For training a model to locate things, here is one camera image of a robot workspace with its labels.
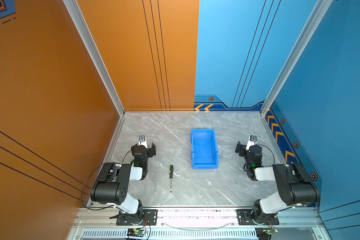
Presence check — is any green circuit board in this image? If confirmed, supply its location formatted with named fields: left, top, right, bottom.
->
left=256, top=228, right=279, bottom=240
left=127, top=229, right=147, bottom=239

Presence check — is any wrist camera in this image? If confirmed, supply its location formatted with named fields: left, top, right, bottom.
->
left=138, top=136, right=148, bottom=148
left=246, top=135, right=257, bottom=151

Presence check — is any left aluminium corner post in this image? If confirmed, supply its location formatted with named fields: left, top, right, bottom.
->
left=63, top=0, right=125, bottom=117

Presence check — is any black yellow screwdriver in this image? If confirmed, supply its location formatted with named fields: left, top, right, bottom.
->
left=169, top=165, right=174, bottom=192

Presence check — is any aluminium corner post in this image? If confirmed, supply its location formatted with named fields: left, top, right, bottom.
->
left=260, top=0, right=333, bottom=117
left=63, top=0, right=125, bottom=117

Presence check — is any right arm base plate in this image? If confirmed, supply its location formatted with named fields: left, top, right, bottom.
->
left=236, top=209, right=280, bottom=226

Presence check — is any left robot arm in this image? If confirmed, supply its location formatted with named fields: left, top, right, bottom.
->
left=90, top=143, right=156, bottom=225

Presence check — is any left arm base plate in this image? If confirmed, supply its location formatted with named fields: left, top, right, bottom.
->
left=116, top=209, right=158, bottom=226

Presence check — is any aluminium front rail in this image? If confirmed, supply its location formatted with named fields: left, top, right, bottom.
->
left=68, top=206, right=331, bottom=240

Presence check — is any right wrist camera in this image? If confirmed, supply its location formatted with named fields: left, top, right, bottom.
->
left=246, top=135, right=257, bottom=151

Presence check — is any left green circuit board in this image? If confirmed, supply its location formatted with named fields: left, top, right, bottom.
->
left=127, top=229, right=147, bottom=239

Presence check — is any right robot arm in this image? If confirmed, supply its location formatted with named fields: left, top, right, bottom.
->
left=235, top=141, right=320, bottom=225

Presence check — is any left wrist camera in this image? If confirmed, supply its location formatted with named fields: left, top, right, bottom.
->
left=138, top=136, right=148, bottom=148

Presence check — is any right green circuit board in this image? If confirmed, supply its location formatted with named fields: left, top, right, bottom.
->
left=256, top=228, right=279, bottom=240

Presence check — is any blue plastic bin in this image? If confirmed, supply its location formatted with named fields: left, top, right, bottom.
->
left=191, top=129, right=220, bottom=169

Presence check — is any right aluminium corner post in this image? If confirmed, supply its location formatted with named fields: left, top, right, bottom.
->
left=260, top=0, right=333, bottom=117

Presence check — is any clear cable on rail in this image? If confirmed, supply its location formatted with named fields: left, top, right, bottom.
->
left=161, top=221, right=233, bottom=232

